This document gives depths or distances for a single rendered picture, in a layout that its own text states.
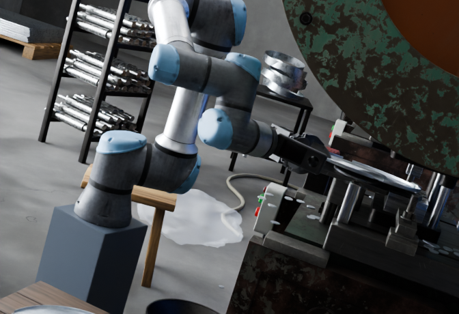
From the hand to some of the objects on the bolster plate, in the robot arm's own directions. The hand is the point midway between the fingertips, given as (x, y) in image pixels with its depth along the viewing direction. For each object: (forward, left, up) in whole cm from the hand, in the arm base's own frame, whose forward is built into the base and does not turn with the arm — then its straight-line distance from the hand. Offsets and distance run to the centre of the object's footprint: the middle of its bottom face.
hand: (328, 160), depth 168 cm
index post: (+10, -5, -10) cm, 15 cm away
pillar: (+20, +25, -7) cm, 33 cm away
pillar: (+25, +10, -7) cm, 28 cm away
